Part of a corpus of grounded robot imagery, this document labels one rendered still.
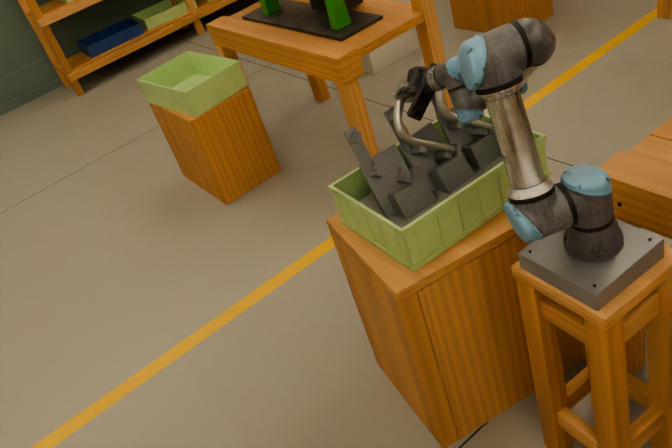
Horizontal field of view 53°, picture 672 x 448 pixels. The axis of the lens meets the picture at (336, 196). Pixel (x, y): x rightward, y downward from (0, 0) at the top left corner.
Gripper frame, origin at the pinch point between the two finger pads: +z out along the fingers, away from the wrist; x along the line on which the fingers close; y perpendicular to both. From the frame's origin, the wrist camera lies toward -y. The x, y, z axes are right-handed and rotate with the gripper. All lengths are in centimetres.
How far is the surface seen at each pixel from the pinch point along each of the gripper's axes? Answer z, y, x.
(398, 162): 5.9, -19.2, -6.1
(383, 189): 7.0, -29.4, -2.7
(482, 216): -13.2, -34.1, -29.2
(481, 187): -18.0, -26.2, -23.8
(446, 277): -13, -56, -19
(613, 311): -65, -61, -34
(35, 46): 564, 147, 134
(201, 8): 517, 228, -16
